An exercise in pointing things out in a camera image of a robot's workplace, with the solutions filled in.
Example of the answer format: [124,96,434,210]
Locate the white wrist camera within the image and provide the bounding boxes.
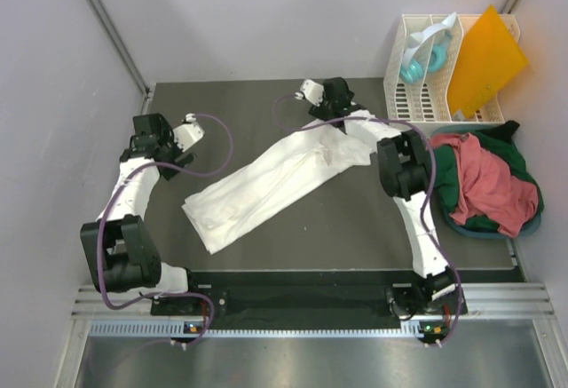
[173,113,204,153]
[294,79,324,107]

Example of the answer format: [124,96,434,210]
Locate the white printed t shirt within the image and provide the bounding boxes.
[182,121,372,255]

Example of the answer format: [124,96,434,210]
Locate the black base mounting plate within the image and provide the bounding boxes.
[150,270,467,318]

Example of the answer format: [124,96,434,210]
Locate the aluminium corner post left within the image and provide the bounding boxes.
[85,0,151,97]

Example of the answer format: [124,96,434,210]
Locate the orange plastic folder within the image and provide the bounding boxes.
[447,5,529,118]

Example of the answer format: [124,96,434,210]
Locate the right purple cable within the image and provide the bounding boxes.
[272,92,465,349]

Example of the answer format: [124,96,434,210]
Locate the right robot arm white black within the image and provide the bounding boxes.
[296,77,456,320]

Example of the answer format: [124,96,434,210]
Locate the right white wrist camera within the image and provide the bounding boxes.
[294,79,324,107]

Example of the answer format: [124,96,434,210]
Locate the aluminium frame rail front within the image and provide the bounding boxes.
[71,283,555,320]

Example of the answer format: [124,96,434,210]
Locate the purple cable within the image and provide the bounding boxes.
[272,92,465,349]
[96,112,235,352]

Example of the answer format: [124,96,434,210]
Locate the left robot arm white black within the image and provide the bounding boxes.
[80,113,204,314]

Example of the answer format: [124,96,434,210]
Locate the pink t shirt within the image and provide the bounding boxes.
[430,133,540,239]

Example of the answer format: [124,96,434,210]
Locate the grey slotted cable duct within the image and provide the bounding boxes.
[89,320,446,340]

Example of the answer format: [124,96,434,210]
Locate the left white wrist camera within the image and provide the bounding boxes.
[173,113,204,153]

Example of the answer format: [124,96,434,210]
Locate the white plastic file organizer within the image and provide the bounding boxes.
[383,14,504,125]

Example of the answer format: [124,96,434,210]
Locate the teal white headphones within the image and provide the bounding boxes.
[399,12,458,84]

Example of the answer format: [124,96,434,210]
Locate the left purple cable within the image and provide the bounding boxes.
[96,112,235,352]

